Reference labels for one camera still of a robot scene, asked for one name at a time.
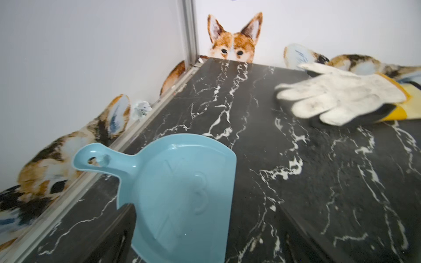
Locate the yellow sponge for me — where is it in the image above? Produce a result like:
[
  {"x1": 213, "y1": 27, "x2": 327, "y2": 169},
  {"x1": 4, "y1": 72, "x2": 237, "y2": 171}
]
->
[{"x1": 380, "y1": 74, "x2": 421, "y2": 122}]

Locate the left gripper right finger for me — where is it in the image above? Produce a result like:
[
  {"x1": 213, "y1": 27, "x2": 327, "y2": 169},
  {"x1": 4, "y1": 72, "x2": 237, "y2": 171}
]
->
[{"x1": 279, "y1": 207, "x2": 354, "y2": 263}]

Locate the white work glove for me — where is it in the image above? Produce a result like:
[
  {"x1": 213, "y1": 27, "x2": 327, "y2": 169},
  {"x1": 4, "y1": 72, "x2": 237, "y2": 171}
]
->
[{"x1": 275, "y1": 62, "x2": 409, "y2": 126}]

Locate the blue dustpan scoop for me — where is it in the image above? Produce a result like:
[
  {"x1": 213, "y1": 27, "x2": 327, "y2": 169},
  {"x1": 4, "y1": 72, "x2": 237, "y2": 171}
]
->
[{"x1": 72, "y1": 134, "x2": 237, "y2": 263}]

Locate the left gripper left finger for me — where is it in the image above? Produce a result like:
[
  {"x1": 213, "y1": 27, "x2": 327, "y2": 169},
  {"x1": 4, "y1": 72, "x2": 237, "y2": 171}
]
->
[{"x1": 75, "y1": 203, "x2": 137, "y2": 263}]

